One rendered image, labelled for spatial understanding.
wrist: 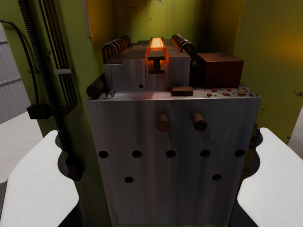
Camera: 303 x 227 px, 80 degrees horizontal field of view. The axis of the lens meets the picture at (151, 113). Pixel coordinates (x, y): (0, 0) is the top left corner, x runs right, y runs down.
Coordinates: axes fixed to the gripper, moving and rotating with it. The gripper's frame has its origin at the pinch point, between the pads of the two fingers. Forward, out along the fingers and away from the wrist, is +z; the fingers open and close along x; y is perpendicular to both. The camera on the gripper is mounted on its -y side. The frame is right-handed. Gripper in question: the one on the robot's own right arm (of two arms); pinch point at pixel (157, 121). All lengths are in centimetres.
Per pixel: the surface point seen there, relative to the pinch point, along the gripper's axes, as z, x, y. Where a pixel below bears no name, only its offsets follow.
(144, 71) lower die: 30.7, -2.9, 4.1
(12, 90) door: 201, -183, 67
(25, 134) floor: 150, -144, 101
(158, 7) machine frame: 79, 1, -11
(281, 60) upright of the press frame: 45, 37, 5
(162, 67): 22.2, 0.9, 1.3
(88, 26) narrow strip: 44.3, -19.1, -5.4
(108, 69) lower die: 30.7, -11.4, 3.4
